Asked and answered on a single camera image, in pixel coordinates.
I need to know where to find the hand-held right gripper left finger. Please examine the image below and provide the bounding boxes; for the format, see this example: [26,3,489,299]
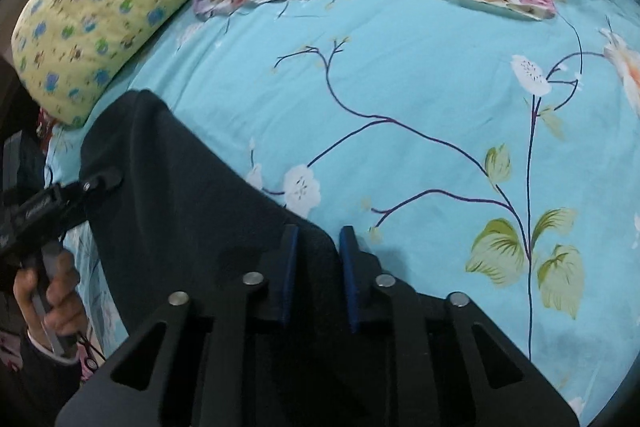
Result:
[54,224,301,427]

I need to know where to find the person's left hand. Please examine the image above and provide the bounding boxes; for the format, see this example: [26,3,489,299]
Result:
[12,252,90,338]

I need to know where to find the dark pants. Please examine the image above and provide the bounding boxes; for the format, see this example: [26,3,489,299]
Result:
[79,89,451,427]

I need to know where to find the light blue floral bed sheet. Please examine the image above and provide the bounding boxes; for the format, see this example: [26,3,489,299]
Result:
[44,0,640,425]

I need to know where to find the person's left forearm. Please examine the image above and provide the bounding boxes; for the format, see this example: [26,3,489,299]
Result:
[0,327,83,427]

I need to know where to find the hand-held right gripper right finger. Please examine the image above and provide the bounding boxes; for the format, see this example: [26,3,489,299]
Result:
[339,225,581,427]

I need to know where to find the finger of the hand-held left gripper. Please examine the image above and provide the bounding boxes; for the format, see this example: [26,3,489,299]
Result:
[62,166,124,228]

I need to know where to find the yellow patterned pillow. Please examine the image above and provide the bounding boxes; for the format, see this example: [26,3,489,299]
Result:
[11,0,240,128]

